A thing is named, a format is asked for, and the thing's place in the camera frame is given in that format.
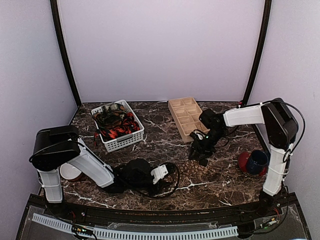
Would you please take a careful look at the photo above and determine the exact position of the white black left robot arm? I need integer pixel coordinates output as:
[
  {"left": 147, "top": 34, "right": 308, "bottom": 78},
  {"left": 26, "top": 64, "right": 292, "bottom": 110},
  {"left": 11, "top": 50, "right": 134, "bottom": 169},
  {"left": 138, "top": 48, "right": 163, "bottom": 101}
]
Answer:
[{"left": 29, "top": 125, "right": 180, "bottom": 218}]

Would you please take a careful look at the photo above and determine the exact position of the green patterned tie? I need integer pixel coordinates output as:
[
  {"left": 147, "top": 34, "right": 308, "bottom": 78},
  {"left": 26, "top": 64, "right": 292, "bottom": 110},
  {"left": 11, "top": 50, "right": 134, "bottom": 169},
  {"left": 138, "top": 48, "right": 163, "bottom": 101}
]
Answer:
[{"left": 101, "top": 102, "right": 126, "bottom": 114}]

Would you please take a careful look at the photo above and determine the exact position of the black frame post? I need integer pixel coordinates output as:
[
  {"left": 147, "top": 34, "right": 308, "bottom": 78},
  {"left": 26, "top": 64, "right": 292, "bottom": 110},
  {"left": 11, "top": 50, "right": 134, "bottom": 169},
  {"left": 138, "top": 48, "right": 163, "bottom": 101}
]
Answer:
[
  {"left": 242, "top": 0, "right": 272, "bottom": 105},
  {"left": 49, "top": 0, "right": 82, "bottom": 108}
]

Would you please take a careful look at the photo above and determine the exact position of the orange white bowl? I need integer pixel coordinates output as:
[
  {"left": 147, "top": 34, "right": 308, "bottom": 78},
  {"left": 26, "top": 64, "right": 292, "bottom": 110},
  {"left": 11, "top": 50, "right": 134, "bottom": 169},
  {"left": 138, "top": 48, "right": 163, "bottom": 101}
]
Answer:
[{"left": 59, "top": 163, "right": 83, "bottom": 182}]

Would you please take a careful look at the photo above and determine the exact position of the white slotted cable duct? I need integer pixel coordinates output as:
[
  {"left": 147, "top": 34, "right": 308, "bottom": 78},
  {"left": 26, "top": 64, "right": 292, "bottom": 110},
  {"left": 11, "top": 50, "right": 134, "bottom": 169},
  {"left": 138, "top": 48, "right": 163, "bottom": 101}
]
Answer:
[{"left": 31, "top": 212, "right": 239, "bottom": 240}]

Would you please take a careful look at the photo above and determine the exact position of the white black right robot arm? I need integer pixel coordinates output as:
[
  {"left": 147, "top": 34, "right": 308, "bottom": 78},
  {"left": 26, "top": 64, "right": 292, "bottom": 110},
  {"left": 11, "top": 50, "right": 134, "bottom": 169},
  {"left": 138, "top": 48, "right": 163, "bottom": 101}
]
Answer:
[{"left": 188, "top": 97, "right": 301, "bottom": 217}]

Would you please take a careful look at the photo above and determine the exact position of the brown floral tie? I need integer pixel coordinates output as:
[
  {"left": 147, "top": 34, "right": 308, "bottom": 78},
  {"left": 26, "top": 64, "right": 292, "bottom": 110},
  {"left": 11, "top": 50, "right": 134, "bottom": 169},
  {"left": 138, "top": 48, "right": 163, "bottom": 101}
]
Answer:
[{"left": 177, "top": 160, "right": 208, "bottom": 179}]

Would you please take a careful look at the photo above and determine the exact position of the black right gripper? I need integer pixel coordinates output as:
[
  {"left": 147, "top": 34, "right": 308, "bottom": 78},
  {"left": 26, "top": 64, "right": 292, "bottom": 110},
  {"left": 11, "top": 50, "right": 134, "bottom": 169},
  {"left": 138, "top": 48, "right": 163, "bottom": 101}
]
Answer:
[{"left": 189, "top": 128, "right": 227, "bottom": 161}]

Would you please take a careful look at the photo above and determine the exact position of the wooden compartment tray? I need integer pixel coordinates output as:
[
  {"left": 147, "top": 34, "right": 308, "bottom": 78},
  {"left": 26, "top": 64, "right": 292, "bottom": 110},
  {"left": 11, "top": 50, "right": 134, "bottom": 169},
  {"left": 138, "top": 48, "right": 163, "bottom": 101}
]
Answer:
[{"left": 168, "top": 97, "right": 209, "bottom": 143}]

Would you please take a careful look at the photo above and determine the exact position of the white perforated plastic basket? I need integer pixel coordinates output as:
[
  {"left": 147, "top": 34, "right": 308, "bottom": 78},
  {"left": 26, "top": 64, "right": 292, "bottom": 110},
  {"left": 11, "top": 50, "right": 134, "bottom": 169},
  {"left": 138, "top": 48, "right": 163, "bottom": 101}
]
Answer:
[{"left": 91, "top": 100, "right": 145, "bottom": 153}]

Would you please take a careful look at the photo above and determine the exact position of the orange navy striped tie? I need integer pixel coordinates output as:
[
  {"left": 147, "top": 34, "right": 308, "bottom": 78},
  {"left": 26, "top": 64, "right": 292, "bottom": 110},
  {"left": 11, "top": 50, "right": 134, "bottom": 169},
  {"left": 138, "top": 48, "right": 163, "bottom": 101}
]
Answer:
[{"left": 92, "top": 110, "right": 140, "bottom": 147}]

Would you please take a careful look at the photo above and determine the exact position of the red saucer plate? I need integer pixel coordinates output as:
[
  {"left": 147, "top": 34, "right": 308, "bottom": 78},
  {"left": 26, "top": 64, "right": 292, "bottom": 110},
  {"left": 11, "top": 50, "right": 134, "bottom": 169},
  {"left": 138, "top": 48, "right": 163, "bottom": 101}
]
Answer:
[{"left": 237, "top": 151, "right": 269, "bottom": 177}]

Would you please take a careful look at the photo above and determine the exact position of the blue mug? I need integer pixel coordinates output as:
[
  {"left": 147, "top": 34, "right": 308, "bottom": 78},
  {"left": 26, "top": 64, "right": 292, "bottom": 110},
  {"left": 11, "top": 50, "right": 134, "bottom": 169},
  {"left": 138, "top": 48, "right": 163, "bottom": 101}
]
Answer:
[{"left": 246, "top": 150, "right": 269, "bottom": 175}]

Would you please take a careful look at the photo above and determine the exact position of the black right frame post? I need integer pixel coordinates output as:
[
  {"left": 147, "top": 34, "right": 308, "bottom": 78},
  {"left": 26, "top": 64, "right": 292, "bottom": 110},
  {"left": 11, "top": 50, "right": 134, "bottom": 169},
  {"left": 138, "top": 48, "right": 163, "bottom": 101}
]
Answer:
[{"left": 242, "top": 0, "right": 272, "bottom": 105}]

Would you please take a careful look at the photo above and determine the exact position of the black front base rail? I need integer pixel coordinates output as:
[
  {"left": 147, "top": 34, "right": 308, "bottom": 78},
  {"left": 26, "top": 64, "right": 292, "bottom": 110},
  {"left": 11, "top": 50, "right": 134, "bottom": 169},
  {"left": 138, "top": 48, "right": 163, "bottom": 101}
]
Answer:
[{"left": 19, "top": 192, "right": 306, "bottom": 231}]

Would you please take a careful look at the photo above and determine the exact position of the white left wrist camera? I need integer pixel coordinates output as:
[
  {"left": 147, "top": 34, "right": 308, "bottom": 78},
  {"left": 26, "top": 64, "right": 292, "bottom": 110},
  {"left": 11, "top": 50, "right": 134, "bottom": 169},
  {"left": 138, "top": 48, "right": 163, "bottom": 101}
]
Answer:
[{"left": 150, "top": 164, "right": 169, "bottom": 185}]

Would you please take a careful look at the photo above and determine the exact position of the black left frame post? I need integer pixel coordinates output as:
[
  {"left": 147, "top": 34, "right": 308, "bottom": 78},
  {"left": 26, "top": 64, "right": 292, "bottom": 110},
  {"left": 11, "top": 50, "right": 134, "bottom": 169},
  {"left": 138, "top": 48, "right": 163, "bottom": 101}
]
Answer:
[{"left": 49, "top": 0, "right": 82, "bottom": 108}]

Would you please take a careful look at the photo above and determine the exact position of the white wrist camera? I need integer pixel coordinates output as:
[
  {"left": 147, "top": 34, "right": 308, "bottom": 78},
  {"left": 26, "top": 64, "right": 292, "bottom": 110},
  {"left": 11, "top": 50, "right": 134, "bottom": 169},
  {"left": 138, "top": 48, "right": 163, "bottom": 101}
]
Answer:
[
  {"left": 150, "top": 164, "right": 169, "bottom": 185},
  {"left": 192, "top": 129, "right": 206, "bottom": 140}
]

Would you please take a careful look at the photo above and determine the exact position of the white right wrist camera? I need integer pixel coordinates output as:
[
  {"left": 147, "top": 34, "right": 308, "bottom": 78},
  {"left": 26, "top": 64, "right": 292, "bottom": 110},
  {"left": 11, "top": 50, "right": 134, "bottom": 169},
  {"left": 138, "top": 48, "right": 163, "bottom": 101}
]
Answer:
[{"left": 192, "top": 129, "right": 206, "bottom": 140}]

